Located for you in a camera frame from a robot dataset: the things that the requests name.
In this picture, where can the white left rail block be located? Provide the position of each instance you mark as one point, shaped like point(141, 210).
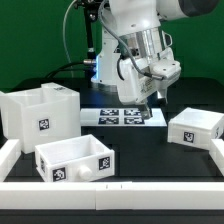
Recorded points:
point(9, 154)

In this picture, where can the black camera stand pole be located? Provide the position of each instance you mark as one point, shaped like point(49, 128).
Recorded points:
point(90, 9)

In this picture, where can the large white drawer cabinet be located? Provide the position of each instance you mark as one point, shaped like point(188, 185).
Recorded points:
point(40, 115)

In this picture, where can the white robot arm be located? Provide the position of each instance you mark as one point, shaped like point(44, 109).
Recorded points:
point(136, 59)

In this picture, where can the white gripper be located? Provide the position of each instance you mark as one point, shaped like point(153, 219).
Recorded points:
point(134, 88)

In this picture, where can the white marker tag board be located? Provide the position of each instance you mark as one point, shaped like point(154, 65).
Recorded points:
point(120, 117)

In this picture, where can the white rail block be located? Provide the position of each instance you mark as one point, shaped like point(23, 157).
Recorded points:
point(9, 154)
point(217, 153)

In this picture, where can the white right rail block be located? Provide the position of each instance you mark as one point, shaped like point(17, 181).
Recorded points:
point(217, 153)

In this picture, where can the white front rail bar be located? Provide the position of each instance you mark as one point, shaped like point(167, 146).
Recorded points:
point(113, 195)

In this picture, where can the white drawer with knob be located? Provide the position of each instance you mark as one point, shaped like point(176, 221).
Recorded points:
point(79, 159)

